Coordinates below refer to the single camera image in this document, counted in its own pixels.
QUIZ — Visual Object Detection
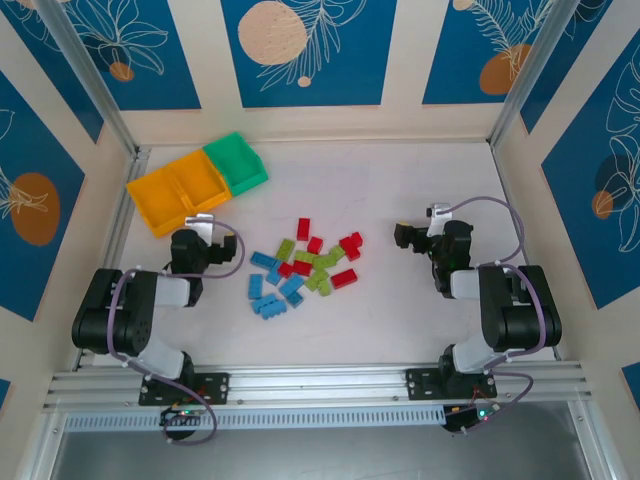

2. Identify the green plastic bin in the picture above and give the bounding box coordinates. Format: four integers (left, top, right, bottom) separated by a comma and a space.
202, 131, 270, 197

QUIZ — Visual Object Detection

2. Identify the black controller board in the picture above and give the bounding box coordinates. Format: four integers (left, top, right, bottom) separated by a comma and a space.
159, 405, 209, 429
443, 405, 494, 434

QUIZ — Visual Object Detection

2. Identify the grey metal panel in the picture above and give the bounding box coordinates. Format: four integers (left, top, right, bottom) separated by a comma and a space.
49, 429, 591, 480

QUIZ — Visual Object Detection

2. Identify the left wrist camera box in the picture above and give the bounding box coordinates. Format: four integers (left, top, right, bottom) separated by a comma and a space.
184, 213, 217, 236

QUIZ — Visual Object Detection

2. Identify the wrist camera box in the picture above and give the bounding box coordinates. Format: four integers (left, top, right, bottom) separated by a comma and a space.
427, 202, 454, 236
184, 213, 217, 236

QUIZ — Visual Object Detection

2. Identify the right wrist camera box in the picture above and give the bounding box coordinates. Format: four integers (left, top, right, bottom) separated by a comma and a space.
427, 202, 454, 236

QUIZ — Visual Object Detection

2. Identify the aluminium side rail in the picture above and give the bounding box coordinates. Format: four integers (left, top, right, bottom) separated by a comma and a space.
489, 144, 564, 362
73, 147, 151, 372

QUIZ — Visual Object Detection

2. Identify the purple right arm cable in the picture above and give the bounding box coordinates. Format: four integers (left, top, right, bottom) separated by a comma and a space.
444, 197, 549, 436

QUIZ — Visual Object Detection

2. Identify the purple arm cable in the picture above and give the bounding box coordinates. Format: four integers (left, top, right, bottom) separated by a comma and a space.
108, 217, 246, 446
444, 197, 549, 436

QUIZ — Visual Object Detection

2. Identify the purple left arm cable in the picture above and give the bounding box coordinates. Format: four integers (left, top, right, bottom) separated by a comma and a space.
108, 217, 246, 446

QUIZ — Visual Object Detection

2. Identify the aluminium frame rail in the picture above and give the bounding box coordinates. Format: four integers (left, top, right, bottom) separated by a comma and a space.
42, 360, 595, 415

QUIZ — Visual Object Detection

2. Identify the white slotted cable duct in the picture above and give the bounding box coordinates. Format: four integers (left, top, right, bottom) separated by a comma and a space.
63, 404, 447, 432

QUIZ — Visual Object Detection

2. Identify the aluminium frame post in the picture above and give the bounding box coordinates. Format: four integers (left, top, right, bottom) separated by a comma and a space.
34, 0, 144, 159
488, 0, 586, 151

